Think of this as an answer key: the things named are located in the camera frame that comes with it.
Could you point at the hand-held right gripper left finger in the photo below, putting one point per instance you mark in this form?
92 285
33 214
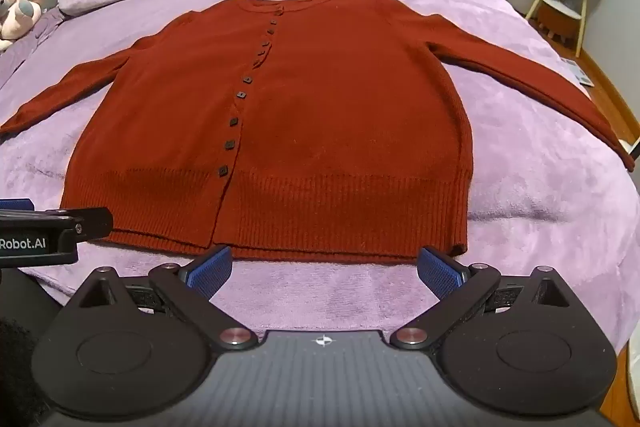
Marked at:
212 268

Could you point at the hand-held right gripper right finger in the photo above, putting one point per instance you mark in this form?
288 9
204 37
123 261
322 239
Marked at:
437 273

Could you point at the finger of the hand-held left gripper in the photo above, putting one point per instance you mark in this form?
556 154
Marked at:
75 223

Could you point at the red knit cardigan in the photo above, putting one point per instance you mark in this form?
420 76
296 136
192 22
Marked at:
320 122

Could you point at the purple fleece bed sheet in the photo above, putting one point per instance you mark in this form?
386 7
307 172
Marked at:
525 167

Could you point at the pink plush toy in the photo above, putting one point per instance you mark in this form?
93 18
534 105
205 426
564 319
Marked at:
15 14

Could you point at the magazine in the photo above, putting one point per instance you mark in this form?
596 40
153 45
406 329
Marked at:
577 71

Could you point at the brown round stool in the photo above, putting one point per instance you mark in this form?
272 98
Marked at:
560 19

